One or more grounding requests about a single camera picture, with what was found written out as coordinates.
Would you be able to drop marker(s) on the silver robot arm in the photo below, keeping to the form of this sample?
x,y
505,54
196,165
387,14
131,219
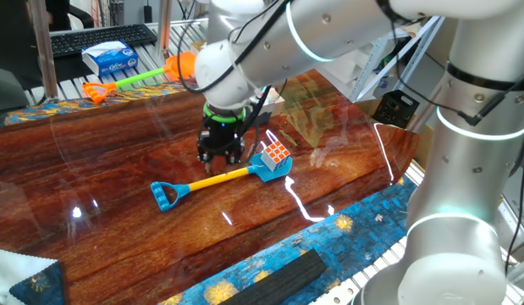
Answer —
x,y
456,190

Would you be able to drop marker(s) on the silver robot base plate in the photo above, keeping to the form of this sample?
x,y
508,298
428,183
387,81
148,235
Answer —
x,y
342,292

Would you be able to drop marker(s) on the black foam block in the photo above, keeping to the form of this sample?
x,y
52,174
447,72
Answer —
x,y
278,279

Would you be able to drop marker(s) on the Rubik's cube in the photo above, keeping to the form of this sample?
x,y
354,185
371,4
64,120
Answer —
x,y
275,156

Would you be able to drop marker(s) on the black plastic crate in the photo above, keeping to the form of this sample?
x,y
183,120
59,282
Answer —
x,y
395,108

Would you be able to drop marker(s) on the glossy wood grain mat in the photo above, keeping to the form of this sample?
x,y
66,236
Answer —
x,y
160,237

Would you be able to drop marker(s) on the black computer monitor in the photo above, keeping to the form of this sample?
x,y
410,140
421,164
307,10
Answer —
x,y
12,42

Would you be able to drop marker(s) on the aluminium frame post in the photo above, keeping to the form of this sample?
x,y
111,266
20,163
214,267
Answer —
x,y
43,51
164,29

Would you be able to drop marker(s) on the light wooden block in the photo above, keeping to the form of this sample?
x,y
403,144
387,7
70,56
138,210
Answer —
x,y
279,103

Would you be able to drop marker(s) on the black keyboard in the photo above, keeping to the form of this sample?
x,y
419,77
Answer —
x,y
100,38

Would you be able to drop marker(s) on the white metal shelf rack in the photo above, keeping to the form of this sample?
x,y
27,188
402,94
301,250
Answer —
x,y
363,72

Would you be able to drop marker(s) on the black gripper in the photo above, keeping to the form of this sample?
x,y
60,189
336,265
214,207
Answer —
x,y
221,140

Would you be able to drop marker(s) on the black office chair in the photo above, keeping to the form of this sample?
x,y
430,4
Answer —
x,y
58,12

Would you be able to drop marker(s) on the orange toy shovel green shaft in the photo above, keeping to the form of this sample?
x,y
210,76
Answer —
x,y
96,91

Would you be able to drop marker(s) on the blue toy shovel yellow shaft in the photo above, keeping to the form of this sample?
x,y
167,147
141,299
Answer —
x,y
219,179

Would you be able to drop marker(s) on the blue tissue box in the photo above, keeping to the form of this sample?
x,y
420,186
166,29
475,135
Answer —
x,y
111,59

